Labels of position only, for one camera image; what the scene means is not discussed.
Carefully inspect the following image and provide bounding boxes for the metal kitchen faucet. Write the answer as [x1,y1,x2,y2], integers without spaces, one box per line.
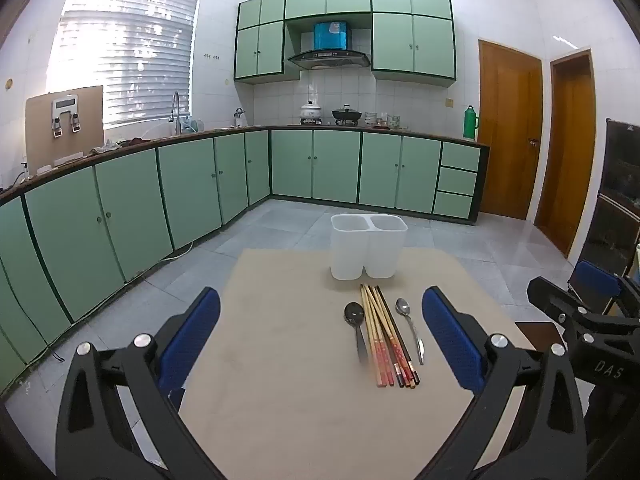
[167,91,183,136]

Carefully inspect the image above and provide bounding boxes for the white double utensil holder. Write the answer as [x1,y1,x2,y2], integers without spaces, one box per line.
[330,213,409,281]

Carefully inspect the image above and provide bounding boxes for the white window blind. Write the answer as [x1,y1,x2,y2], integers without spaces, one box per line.
[47,0,201,128]

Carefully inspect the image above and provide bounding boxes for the brown cardboard sheet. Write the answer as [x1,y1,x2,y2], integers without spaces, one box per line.
[25,85,105,175]

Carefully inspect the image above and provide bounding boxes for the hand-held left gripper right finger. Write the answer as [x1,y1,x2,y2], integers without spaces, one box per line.
[421,286,590,480]

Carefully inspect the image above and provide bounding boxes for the wooden door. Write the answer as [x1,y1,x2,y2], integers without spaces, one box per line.
[534,49,598,260]
[477,39,544,221]

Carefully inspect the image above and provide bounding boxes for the green wall cabinets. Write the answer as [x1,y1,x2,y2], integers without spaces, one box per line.
[234,0,458,86]

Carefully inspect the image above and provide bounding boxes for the black cabinet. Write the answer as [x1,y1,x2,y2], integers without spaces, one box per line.
[580,119,640,281]

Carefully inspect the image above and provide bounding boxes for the green thermos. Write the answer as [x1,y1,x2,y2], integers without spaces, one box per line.
[462,104,481,141]

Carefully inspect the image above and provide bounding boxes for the orange patterned chopstick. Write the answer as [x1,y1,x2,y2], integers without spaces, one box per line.
[368,285,399,388]

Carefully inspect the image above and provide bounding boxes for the green base cabinets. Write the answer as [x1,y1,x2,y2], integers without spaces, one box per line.
[0,127,491,396]

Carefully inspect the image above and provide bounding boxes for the black spoon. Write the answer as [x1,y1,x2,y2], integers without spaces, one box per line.
[343,302,371,365]

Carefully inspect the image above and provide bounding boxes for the black range hood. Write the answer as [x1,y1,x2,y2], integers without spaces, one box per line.
[286,20,372,72]

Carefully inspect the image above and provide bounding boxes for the black wok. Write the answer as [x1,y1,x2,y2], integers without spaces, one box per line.
[332,104,363,125]

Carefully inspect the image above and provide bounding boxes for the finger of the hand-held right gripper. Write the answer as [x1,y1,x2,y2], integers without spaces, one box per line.
[526,276,601,336]
[567,259,640,319]

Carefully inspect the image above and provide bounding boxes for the silver spoon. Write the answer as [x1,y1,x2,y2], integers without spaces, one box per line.
[395,298,426,366]

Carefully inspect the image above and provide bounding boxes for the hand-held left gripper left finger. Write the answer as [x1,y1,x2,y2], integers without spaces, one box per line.
[55,287,226,480]

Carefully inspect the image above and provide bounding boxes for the crumpled cloths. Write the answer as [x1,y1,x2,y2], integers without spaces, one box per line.
[90,137,156,156]

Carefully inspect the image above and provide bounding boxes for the dark brown wooden seat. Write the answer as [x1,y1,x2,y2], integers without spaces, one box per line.
[515,321,568,356]

